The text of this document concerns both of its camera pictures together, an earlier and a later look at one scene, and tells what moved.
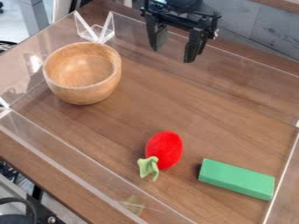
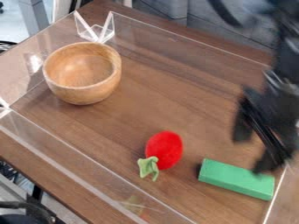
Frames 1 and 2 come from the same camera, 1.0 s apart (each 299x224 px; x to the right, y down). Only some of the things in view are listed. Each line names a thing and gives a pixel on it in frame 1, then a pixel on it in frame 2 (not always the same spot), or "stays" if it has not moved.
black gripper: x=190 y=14 → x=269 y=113
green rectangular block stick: x=252 y=182 stays
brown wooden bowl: x=80 y=73 stays
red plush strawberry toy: x=163 y=152 stays
